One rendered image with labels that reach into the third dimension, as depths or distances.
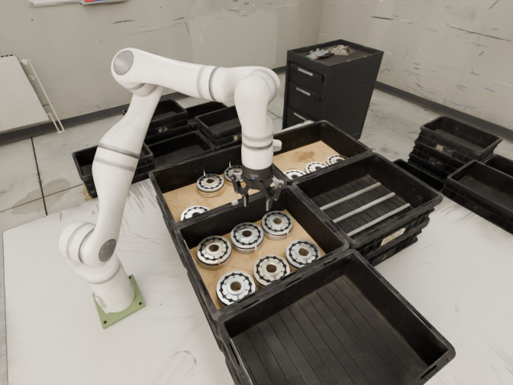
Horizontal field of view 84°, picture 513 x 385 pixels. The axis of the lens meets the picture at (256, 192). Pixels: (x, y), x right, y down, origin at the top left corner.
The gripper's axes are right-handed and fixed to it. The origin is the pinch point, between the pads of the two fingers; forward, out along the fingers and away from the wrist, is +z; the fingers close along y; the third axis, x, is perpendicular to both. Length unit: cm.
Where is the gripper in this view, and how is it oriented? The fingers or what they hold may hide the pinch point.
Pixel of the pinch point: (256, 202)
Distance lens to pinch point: 77.7
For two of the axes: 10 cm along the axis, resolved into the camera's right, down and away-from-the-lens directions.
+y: 9.6, 1.8, -2.0
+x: 2.6, -6.4, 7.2
